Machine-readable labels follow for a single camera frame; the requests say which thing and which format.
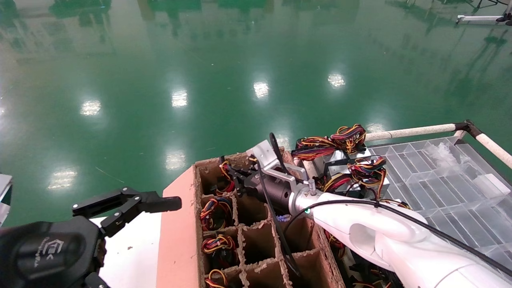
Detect power supply with black wires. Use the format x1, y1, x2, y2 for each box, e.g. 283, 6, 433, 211
347, 259, 396, 288

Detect crumpled clear plastic bag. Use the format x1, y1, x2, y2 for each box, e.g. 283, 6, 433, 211
424, 142, 461, 169

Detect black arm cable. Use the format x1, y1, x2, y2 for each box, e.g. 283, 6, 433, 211
283, 199, 512, 277

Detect black strap on camera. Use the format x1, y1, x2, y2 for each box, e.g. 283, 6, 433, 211
258, 133, 301, 277

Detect brown divided cardboard box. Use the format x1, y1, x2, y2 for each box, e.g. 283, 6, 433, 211
193, 147, 344, 288

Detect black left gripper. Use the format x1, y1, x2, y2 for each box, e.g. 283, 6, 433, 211
0, 187, 182, 288

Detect black rail corner joint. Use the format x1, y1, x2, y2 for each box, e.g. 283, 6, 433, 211
454, 119, 482, 138

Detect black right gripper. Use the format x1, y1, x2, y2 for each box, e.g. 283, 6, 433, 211
229, 165, 297, 215

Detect white padded rail pipe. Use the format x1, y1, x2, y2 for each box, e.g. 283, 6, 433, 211
474, 132, 512, 169
301, 159, 321, 180
365, 123, 457, 142

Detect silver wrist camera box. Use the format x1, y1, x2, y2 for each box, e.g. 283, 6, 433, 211
246, 140, 309, 188

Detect white stand base beam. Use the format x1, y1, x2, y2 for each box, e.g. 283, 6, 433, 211
456, 13, 512, 27

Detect clear plastic divided tray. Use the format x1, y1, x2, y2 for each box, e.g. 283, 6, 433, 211
366, 136, 512, 274

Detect grey metal object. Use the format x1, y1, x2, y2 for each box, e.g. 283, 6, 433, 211
0, 174, 13, 225

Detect pink foam board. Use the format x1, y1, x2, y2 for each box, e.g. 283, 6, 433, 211
156, 166, 199, 288

